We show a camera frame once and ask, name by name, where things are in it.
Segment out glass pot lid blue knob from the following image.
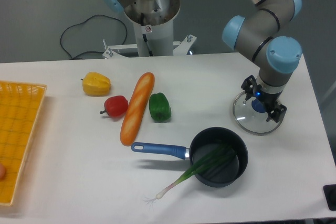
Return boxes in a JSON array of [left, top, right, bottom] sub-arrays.
[[233, 91, 283, 135]]

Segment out white pedestal base frame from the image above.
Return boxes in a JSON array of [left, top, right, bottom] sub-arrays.
[[102, 34, 197, 59]]

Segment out black cable on floor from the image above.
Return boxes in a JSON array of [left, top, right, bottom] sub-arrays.
[[60, 14, 128, 60]]

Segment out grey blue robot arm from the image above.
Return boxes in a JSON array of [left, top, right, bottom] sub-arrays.
[[104, 0, 302, 122]]

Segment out red bell pepper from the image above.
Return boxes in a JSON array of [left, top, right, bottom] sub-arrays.
[[100, 95, 128, 118]]

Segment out yellow bell pepper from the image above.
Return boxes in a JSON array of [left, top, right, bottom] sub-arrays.
[[81, 72, 111, 97]]

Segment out green spring onion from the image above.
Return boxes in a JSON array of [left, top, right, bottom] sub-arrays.
[[142, 144, 238, 203]]

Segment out dark blue saucepan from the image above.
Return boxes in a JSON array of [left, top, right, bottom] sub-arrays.
[[131, 127, 248, 191]]

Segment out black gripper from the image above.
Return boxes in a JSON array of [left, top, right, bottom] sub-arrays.
[[241, 75, 287, 123]]

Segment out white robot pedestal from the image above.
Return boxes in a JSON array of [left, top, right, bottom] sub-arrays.
[[125, 0, 180, 56]]

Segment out green bell pepper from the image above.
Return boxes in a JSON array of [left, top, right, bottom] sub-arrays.
[[149, 92, 171, 123]]

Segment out yellow woven basket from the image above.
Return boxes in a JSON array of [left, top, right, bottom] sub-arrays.
[[1, 81, 47, 206]]

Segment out black device at table edge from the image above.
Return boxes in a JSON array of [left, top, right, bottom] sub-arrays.
[[323, 184, 336, 211]]

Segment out baguette bread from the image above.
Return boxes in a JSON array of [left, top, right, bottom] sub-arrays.
[[120, 72, 155, 146]]

